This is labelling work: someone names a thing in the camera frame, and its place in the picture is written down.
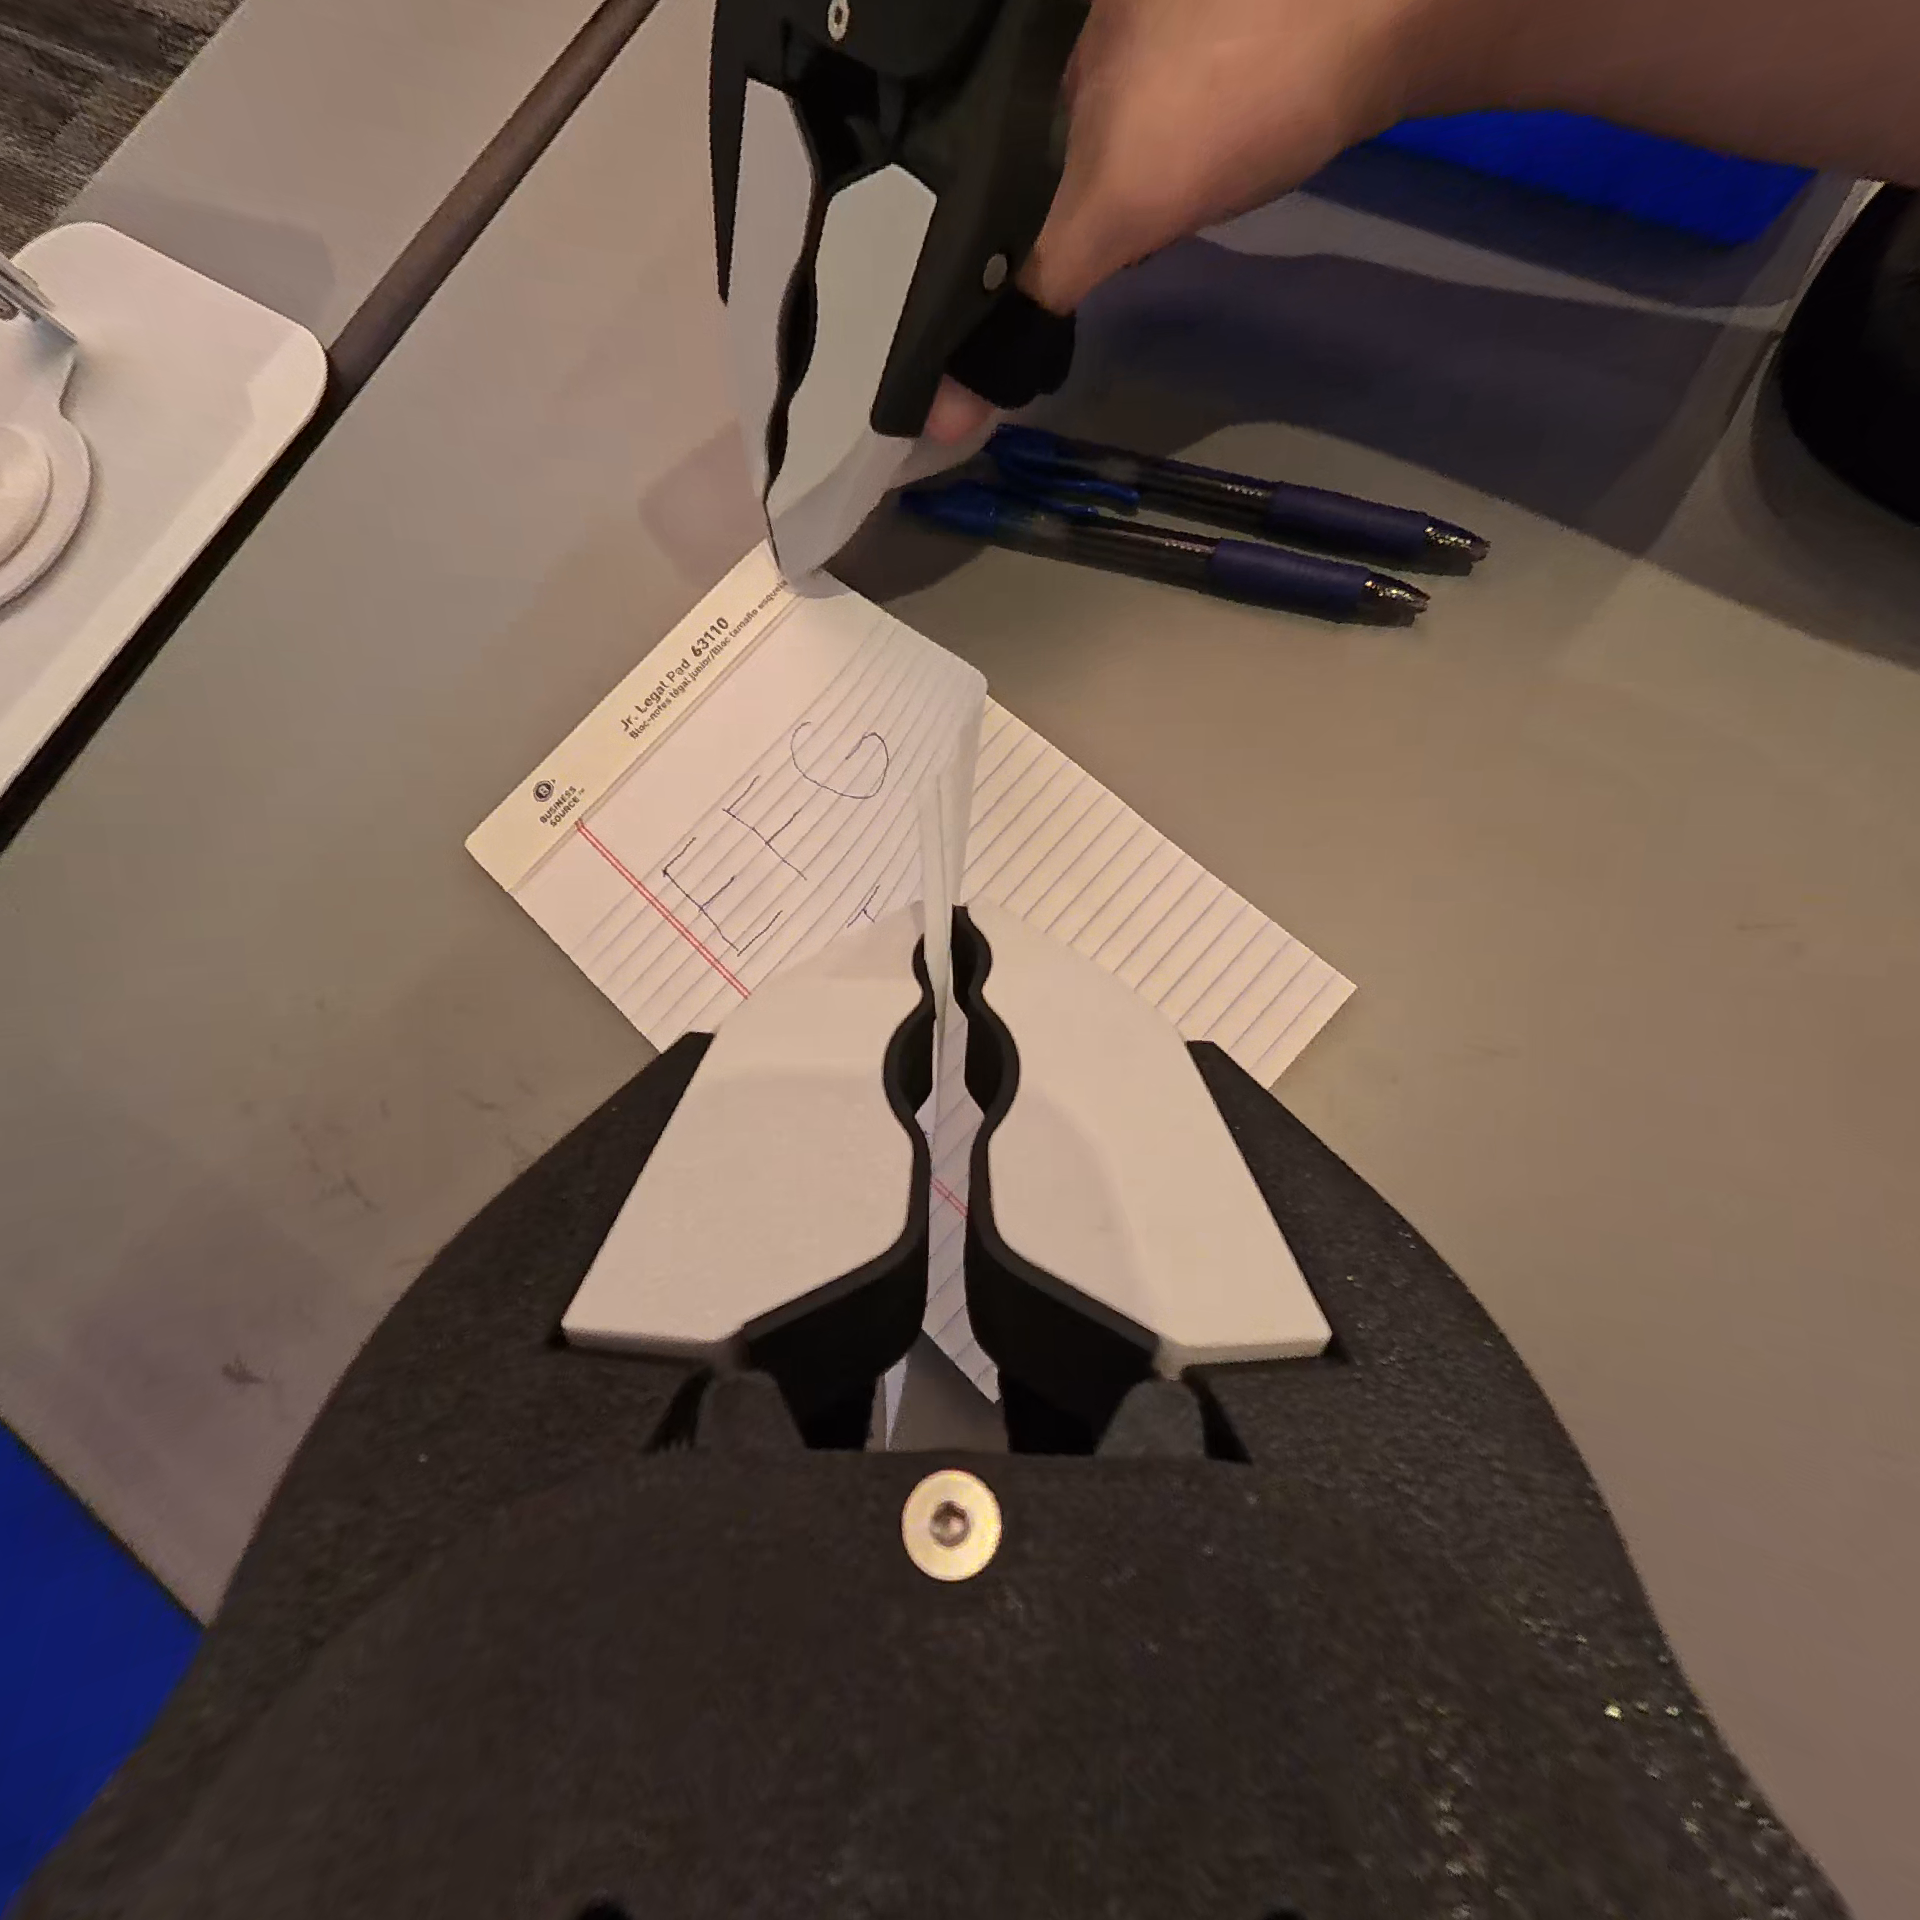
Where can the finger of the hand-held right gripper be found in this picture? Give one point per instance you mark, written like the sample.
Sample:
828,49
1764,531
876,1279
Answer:
854,376
758,271

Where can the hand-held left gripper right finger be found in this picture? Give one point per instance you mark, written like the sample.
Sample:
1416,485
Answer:
1157,1182

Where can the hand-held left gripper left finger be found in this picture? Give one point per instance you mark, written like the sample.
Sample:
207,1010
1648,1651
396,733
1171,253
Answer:
753,1182

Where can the white lined notepad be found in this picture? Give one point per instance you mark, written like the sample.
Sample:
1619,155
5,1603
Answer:
1157,882

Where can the handwritten lined paper sheet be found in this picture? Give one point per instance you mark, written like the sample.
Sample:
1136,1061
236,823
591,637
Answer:
779,778

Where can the blue retractable pen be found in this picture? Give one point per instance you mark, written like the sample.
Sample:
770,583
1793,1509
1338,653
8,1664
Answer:
1257,575
1319,517

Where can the person's right forearm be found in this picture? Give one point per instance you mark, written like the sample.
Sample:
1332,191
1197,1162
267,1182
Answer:
1677,75

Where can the person's right hand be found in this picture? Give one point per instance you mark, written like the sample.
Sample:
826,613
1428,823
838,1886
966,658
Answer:
1215,104

